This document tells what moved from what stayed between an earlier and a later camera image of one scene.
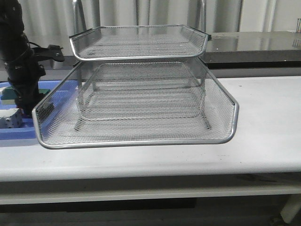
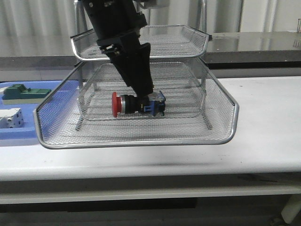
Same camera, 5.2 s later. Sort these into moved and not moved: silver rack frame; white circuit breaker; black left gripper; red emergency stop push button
Moved: black left gripper; red emergency stop push button
Not moved: white circuit breaker; silver rack frame
